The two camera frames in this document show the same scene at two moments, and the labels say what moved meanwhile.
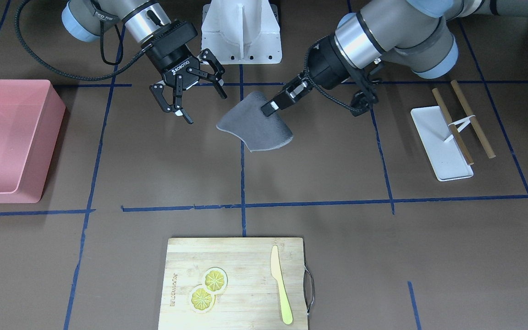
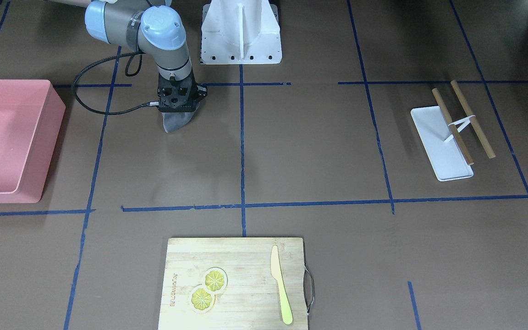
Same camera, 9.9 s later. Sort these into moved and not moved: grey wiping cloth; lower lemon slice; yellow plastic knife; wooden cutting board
Moved: grey wiping cloth
Not moved: lower lemon slice; yellow plastic knife; wooden cutting board
